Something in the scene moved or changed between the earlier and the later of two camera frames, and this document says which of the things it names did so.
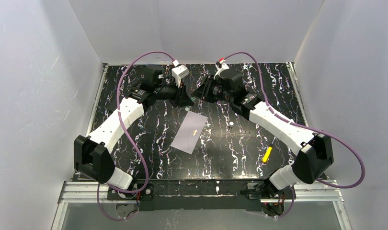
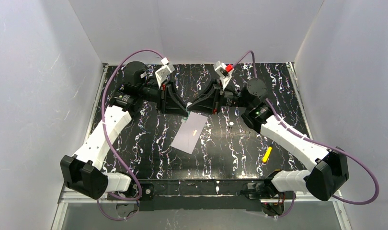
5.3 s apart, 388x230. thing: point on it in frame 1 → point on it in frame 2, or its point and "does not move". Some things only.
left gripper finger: [182, 98] → [171, 104]
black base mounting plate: [236, 195] does not move
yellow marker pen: [268, 152] does not move
